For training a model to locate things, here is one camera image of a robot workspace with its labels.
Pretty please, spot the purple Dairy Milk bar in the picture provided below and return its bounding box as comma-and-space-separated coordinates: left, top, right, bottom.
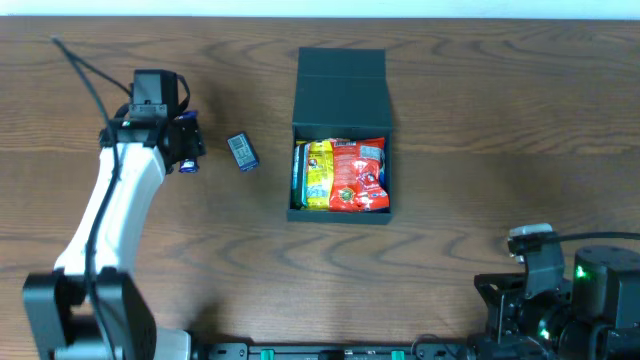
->
178, 111, 201, 173

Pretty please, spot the small blue carton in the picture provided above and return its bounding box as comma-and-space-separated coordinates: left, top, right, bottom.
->
227, 132, 260, 172

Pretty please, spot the green candy stick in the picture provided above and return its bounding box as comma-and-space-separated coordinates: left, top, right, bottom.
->
291, 141, 309, 210

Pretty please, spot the yellow snack packet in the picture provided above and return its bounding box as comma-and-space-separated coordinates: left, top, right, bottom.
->
303, 140, 334, 211

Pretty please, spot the black box with lid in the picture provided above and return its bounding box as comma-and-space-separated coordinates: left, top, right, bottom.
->
291, 47, 393, 195

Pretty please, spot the orange Reese's packet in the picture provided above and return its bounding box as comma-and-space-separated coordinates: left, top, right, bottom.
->
329, 137, 390, 212

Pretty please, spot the blue Oreo packet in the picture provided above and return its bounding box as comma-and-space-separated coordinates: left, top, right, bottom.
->
378, 154, 388, 195

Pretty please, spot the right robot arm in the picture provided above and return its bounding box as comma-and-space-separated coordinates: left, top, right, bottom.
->
459, 245, 639, 360

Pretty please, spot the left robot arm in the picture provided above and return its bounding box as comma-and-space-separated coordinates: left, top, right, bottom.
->
22, 111, 206, 360

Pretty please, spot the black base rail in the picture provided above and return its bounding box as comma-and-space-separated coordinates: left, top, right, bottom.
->
189, 342, 476, 360

